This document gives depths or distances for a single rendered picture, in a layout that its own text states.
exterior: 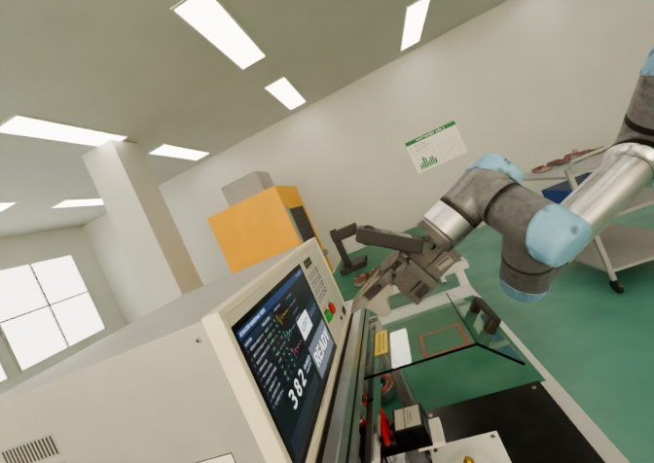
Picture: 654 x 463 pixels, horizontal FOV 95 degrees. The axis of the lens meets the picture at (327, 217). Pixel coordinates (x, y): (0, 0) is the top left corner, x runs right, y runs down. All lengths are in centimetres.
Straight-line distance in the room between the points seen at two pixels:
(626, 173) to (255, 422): 70
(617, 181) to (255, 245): 390
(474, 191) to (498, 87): 570
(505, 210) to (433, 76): 558
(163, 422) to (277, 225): 374
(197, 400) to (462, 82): 595
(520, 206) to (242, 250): 402
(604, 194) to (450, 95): 536
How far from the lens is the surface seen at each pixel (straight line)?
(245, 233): 427
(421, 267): 55
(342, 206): 571
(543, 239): 48
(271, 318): 40
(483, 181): 53
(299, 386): 43
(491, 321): 66
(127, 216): 461
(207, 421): 39
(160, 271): 444
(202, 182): 671
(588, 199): 69
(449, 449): 87
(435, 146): 578
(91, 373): 44
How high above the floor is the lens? 137
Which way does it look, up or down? 1 degrees down
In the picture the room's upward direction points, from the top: 24 degrees counter-clockwise
